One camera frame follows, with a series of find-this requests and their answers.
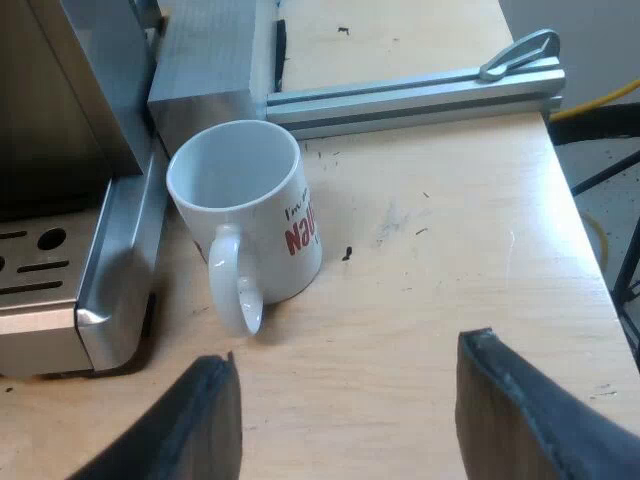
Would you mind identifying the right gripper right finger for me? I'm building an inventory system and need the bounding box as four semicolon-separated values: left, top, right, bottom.
454;327;640;480

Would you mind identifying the steel espresso machine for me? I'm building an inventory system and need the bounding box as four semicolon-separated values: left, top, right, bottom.
0;0;169;377

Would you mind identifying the yellow cable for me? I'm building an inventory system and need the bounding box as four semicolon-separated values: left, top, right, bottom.
549;77;640;122

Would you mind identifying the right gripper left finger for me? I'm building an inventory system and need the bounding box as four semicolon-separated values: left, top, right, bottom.
66;351;244;480

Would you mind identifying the black tripod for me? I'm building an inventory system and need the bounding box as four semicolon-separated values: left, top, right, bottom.
547;102;640;361

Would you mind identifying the metal block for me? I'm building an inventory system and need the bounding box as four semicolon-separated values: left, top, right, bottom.
147;0;271;159

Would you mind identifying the white mug with red print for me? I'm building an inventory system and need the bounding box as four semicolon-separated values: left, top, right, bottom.
165;119;324;338

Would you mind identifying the aluminium rail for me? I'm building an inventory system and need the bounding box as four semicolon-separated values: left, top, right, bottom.
265;28;567;141

